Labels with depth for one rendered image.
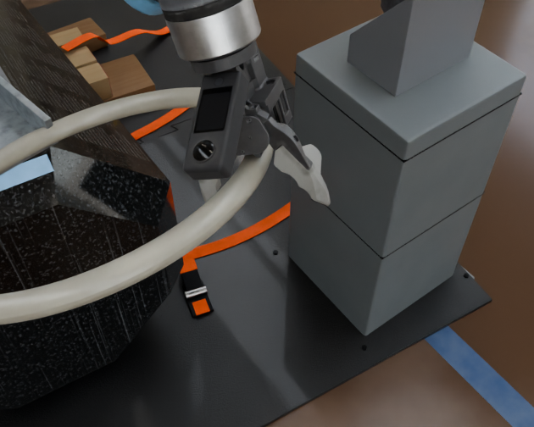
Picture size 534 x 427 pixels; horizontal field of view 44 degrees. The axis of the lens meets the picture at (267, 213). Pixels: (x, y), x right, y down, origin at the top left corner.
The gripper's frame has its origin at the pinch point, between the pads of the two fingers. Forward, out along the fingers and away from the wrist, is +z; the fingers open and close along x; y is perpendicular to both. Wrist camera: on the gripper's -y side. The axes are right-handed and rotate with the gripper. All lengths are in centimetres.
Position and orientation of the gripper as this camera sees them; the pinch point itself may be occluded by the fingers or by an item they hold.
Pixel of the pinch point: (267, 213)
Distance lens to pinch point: 78.2
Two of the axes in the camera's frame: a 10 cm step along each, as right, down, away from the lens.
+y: 2.9, -5.9, 7.5
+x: -9.2, 0.5, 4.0
